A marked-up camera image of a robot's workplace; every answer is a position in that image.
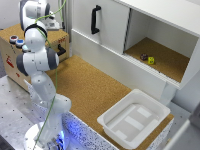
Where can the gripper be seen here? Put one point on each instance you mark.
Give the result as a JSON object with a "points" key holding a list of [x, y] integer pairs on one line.
{"points": [[53, 22]]}

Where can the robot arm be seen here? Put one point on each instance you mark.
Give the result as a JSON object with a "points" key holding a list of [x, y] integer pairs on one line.
{"points": [[37, 63]]}

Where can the wooden drawer box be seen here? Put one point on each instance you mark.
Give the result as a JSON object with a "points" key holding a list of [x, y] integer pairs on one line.
{"points": [[10, 63]]}

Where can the green button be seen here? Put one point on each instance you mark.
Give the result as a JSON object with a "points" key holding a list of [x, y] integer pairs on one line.
{"points": [[25, 48]]}

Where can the blue button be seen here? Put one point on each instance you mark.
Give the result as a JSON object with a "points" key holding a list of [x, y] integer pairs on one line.
{"points": [[20, 42]]}

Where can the red button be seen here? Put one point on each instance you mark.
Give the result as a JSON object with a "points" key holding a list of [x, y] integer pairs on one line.
{"points": [[13, 39]]}

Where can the white sliding door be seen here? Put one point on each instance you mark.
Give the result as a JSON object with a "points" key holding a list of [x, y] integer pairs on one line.
{"points": [[113, 23]]}

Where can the white cabinet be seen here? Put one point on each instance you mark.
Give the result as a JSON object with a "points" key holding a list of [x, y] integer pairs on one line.
{"points": [[110, 63]]}

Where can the purple block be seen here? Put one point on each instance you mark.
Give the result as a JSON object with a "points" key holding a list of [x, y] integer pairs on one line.
{"points": [[144, 56]]}

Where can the yellow block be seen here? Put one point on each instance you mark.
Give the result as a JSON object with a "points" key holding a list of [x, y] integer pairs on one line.
{"points": [[151, 60]]}

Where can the white plastic box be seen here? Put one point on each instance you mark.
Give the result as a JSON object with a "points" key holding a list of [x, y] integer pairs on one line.
{"points": [[133, 120]]}

